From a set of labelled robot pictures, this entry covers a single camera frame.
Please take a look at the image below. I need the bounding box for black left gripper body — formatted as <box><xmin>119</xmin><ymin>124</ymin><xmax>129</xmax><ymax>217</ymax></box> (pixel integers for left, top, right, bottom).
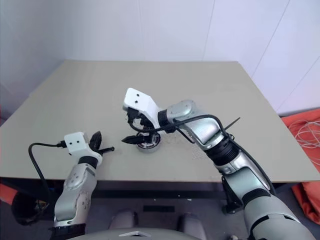
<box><xmin>84</xmin><ymin>132</ymin><xmax>103</xmax><ymax>156</ymax></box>

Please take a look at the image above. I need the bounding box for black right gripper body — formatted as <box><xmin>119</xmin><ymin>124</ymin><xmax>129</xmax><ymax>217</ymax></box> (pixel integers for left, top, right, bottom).
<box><xmin>132</xmin><ymin>111</ymin><xmax>155</xmax><ymax>133</ymax></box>

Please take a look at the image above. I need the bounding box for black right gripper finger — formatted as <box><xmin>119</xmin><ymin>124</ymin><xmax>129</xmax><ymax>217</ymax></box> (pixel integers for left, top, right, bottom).
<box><xmin>126</xmin><ymin>109</ymin><xmax>137</xmax><ymax>125</ymax></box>
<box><xmin>121</xmin><ymin>133</ymin><xmax>145</xmax><ymax>145</ymax></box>

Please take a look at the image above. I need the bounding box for small round metal object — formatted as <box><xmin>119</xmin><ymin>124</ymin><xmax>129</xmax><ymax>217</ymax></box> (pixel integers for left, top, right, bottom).
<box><xmin>136</xmin><ymin>132</ymin><xmax>161</xmax><ymax>153</ymax></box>

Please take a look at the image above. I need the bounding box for black rectangular plate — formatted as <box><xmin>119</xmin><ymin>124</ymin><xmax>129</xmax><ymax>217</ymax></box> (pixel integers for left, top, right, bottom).
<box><xmin>142</xmin><ymin>205</ymin><xmax>176</xmax><ymax>213</ymax></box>

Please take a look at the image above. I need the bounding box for grey robot torso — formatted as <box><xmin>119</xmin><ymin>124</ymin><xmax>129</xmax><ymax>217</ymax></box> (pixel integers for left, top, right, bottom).
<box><xmin>82</xmin><ymin>226</ymin><xmax>198</xmax><ymax>240</ymax></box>

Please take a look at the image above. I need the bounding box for black bag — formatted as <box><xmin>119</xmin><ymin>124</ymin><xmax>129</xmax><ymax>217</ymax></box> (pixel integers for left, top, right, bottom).
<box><xmin>11</xmin><ymin>192</ymin><xmax>55</xmax><ymax>226</ymax></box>

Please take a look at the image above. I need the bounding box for black zip tie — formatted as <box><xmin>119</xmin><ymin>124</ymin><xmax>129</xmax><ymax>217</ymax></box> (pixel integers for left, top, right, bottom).
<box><xmin>223</xmin><ymin>116</ymin><xmax>241</xmax><ymax>132</ymax></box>

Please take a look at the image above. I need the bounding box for red object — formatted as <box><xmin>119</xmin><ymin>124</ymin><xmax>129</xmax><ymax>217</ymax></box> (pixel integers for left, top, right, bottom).
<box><xmin>0</xmin><ymin>183</ymin><xmax>18</xmax><ymax>206</ymax></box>

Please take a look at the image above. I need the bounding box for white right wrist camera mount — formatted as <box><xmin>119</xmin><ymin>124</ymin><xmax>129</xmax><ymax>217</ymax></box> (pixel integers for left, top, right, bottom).
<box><xmin>122</xmin><ymin>87</ymin><xmax>161</xmax><ymax>130</ymax></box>

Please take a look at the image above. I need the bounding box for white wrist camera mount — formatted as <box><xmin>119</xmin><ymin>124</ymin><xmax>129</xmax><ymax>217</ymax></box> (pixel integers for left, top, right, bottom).
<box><xmin>122</xmin><ymin>87</ymin><xmax>161</xmax><ymax>130</ymax></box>
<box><xmin>63</xmin><ymin>131</ymin><xmax>103</xmax><ymax>164</ymax></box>

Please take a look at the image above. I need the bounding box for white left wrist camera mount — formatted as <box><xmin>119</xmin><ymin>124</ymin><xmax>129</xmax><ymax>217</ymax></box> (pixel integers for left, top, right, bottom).
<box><xmin>63</xmin><ymin>131</ymin><xmax>103</xmax><ymax>164</ymax></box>

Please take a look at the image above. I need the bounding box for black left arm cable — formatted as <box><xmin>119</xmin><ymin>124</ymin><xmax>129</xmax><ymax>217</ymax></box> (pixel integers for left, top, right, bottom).
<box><xmin>28</xmin><ymin>140</ymin><xmax>68</xmax><ymax>208</ymax></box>

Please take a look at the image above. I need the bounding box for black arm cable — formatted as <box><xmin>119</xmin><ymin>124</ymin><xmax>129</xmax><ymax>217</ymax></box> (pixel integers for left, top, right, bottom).
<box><xmin>28</xmin><ymin>140</ymin><xmax>68</xmax><ymax>208</ymax></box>
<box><xmin>131</xmin><ymin>114</ymin><xmax>277</xmax><ymax>198</ymax></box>

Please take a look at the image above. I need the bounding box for dark table frame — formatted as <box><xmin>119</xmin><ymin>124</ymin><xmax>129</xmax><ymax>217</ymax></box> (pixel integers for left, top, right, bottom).
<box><xmin>0</xmin><ymin>176</ymin><xmax>296</xmax><ymax>201</ymax></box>

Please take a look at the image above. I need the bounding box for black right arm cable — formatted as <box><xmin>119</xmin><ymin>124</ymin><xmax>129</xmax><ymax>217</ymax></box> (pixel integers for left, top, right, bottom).
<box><xmin>131</xmin><ymin>114</ymin><xmax>277</xmax><ymax>198</ymax></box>

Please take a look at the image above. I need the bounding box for white cord bundle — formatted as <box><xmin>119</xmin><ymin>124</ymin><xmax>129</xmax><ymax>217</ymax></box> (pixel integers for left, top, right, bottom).
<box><xmin>287</xmin><ymin>119</ymin><xmax>320</xmax><ymax>151</ymax></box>

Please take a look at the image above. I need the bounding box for orange bag with white cable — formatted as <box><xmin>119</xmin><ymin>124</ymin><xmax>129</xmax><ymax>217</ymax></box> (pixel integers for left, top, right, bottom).
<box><xmin>281</xmin><ymin>108</ymin><xmax>320</xmax><ymax>223</ymax></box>

